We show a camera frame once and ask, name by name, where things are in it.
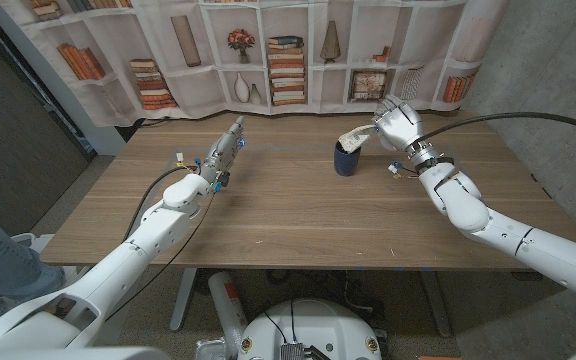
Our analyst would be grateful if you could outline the printed bookshelf backdrop cloth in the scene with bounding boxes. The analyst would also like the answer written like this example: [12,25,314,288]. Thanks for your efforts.
[0,0,512,129]

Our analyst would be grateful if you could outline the crumpled foil tray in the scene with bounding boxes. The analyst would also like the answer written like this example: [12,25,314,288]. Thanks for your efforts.
[195,337,232,360]

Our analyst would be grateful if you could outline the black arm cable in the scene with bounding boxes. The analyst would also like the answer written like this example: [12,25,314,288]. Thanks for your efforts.
[122,164,200,244]
[420,111,576,145]

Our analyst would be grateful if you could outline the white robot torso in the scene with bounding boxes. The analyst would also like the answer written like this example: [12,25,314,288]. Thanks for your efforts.
[236,298,383,360]

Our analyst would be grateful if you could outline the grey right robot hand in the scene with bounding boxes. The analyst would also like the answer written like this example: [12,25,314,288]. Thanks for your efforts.
[371,94,443,169]

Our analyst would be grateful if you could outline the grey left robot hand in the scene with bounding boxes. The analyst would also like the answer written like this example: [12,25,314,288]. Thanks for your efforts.
[197,115,247,184]

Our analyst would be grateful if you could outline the grey table leg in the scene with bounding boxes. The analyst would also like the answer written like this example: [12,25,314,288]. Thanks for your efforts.
[420,271,453,339]
[169,268,198,333]

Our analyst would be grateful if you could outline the cream printed pen bag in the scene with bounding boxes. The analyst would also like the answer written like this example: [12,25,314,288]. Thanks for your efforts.
[337,124,377,155]

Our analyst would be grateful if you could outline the dark blue cup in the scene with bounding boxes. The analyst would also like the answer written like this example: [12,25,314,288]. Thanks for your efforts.
[333,139,362,177]

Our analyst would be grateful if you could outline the white roll with orange label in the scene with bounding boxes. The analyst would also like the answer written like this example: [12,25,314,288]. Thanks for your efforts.
[207,270,249,346]

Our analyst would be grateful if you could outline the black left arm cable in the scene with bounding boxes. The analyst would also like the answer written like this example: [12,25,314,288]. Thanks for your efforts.
[122,164,200,244]

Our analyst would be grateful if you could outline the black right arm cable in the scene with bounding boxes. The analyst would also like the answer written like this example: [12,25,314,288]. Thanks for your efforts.
[420,111,576,145]

